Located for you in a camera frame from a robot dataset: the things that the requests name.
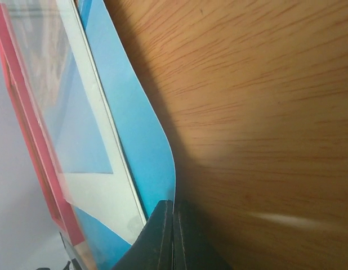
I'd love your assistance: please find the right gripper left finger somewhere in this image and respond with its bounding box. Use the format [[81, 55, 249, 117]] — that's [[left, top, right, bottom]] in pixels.
[[113, 200, 173, 270]]

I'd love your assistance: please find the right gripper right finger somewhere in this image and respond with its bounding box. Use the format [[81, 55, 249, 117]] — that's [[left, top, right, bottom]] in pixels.
[[173, 201, 232, 270]]

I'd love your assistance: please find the white mat board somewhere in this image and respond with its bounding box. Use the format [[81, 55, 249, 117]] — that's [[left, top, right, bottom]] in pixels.
[[3, 1, 146, 244]]

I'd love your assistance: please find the pink photo frame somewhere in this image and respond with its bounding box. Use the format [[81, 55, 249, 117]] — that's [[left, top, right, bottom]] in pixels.
[[0, 3, 84, 246]]

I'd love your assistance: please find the beach landscape photo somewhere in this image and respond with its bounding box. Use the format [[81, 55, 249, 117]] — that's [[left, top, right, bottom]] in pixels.
[[75, 0, 177, 270]]

